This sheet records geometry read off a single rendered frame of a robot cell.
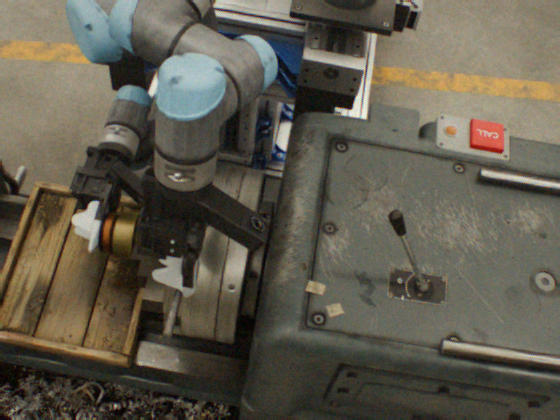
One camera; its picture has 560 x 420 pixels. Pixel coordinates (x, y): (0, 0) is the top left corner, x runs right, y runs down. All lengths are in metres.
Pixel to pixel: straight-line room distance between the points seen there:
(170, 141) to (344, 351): 0.43
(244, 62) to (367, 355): 0.47
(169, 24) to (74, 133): 1.93
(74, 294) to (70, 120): 1.44
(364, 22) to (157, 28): 0.73
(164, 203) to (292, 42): 0.85
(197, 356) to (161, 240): 0.56
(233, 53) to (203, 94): 0.11
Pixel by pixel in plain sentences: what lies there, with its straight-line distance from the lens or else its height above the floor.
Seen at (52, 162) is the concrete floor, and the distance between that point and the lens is 2.77.
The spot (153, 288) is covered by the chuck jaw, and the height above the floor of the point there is 1.12.
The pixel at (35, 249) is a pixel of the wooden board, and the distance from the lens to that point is 1.58.
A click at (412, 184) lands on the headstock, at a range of 1.23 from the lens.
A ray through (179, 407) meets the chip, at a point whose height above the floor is 0.57.
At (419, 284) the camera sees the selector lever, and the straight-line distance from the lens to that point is 1.12.
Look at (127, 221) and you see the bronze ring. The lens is 1.30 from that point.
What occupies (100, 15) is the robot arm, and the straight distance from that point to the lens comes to 1.19.
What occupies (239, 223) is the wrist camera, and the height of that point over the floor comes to 1.45.
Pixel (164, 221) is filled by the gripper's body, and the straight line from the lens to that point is 0.93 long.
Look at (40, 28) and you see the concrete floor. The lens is 3.22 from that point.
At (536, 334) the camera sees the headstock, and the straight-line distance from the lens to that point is 1.17.
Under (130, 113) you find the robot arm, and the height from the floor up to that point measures 1.11.
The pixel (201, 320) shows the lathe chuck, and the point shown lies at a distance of 1.21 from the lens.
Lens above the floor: 2.25
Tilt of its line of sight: 59 degrees down
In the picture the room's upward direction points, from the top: 9 degrees clockwise
